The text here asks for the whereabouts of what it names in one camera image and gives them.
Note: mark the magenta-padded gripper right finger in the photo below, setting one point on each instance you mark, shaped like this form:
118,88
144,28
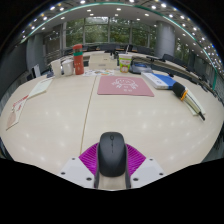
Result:
148,169

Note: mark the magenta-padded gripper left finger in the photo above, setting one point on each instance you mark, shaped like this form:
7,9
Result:
74,168

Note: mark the black computer mouse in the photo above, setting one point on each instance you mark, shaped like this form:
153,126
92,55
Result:
112,153

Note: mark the pink mouse pad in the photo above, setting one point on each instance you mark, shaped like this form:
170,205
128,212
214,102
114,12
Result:
125,86

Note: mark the red and white leaflet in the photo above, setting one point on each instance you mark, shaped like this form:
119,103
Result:
16,111

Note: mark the blue and white book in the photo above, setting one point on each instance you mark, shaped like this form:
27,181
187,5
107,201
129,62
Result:
159,81

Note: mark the white cup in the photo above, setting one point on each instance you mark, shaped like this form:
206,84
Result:
68,67
55,67

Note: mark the grey conference microphone console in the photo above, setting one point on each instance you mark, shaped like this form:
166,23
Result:
140,68

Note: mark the white leaning board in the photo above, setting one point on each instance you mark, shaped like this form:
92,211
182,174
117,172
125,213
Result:
36,71

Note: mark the red thermos bottle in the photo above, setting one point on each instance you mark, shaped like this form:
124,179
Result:
78,60

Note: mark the printed paper cup with straw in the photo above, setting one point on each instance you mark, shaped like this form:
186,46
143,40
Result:
125,63

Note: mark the white cardboard box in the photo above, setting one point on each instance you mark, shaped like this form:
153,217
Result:
101,61

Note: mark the ceiling lights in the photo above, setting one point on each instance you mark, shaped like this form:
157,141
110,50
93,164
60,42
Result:
90,10

